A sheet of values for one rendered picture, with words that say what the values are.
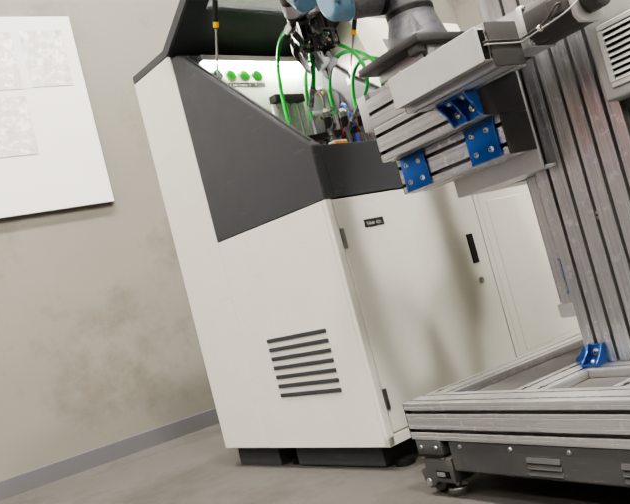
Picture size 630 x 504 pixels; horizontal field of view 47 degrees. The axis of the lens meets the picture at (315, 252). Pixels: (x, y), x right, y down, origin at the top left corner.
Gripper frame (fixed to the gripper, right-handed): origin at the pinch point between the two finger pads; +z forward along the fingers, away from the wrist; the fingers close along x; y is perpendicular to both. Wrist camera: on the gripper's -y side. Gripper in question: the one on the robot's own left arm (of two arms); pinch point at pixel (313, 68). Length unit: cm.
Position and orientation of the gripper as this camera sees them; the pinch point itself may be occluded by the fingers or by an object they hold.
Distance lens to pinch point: 241.4
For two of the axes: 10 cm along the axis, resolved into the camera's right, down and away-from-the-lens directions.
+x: 8.8, -4.6, 1.0
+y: 3.8, 5.6, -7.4
